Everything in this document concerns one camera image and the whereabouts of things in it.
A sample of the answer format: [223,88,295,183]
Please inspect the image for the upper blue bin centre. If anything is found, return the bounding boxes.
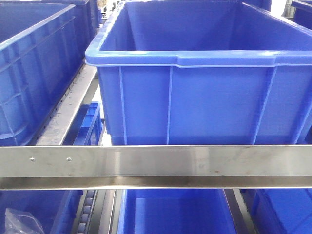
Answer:
[85,0,312,145]

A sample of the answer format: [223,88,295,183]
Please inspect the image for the blue plastic bin middle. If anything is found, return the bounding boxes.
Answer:
[117,189,236,234]

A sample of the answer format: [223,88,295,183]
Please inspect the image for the blue plastic bin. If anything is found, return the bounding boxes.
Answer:
[241,188,312,234]
[117,189,236,234]
[0,190,83,234]

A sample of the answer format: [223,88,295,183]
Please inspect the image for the roller track strip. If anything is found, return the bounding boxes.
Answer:
[77,190,96,234]

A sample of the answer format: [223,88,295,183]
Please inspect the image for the upper blue bin left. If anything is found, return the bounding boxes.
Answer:
[0,2,86,146]

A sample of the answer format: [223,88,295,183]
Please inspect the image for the blue plastic bin left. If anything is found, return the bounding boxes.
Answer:
[0,190,83,234]

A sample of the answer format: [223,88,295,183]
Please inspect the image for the blue plastic bin right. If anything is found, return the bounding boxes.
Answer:
[241,188,312,234]

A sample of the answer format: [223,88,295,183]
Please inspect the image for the clear plastic bag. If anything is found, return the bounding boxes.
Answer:
[4,208,44,234]

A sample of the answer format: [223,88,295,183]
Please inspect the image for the perforated steel divider rail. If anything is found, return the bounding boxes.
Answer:
[36,64,98,146]

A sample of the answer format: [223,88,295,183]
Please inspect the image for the upper steel shelf rail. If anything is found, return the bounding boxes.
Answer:
[0,145,312,190]

